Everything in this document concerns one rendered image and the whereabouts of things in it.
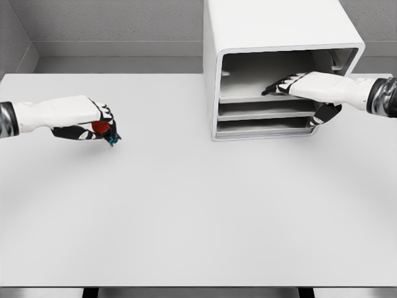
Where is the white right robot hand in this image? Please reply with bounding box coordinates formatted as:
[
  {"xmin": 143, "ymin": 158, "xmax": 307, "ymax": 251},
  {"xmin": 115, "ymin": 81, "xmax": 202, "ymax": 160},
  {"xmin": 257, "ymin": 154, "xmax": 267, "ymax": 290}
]
[{"xmin": 261, "ymin": 71, "xmax": 347, "ymax": 128}]

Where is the white cabinet drawer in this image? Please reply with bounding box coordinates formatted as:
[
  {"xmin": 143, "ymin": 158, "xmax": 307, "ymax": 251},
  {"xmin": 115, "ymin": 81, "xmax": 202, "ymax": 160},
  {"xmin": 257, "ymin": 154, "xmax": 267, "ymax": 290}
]
[
  {"xmin": 217, "ymin": 101, "xmax": 320, "ymax": 122},
  {"xmin": 215, "ymin": 116, "xmax": 318, "ymax": 139}
]

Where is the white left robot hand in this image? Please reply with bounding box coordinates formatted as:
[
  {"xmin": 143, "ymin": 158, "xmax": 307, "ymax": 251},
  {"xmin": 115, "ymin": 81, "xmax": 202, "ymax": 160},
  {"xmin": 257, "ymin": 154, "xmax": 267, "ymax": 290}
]
[{"xmin": 46, "ymin": 94, "xmax": 118, "ymax": 141}]

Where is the white tabletop storage cabinet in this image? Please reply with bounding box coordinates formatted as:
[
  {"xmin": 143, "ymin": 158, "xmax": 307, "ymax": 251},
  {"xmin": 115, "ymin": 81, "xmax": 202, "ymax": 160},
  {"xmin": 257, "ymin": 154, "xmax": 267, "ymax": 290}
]
[{"xmin": 202, "ymin": 0, "xmax": 367, "ymax": 143}]

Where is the red and black load switch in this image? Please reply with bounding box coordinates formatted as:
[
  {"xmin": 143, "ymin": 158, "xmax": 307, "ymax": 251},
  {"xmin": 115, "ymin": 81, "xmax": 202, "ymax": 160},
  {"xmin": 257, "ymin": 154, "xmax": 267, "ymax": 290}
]
[{"xmin": 91, "ymin": 120, "xmax": 122, "ymax": 147}]

